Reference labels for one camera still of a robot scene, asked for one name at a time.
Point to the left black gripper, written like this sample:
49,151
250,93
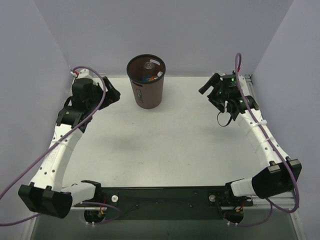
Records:
106,92

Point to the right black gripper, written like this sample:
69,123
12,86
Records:
213,88

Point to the orange label plastic bottle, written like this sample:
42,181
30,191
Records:
151,78

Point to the blue label plastic bottle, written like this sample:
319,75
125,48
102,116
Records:
149,69

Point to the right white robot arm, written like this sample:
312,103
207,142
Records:
277,168

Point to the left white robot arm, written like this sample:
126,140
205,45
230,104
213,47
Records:
45,193

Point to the brown plastic waste bin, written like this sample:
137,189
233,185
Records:
148,95

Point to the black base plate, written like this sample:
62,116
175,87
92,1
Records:
166,203

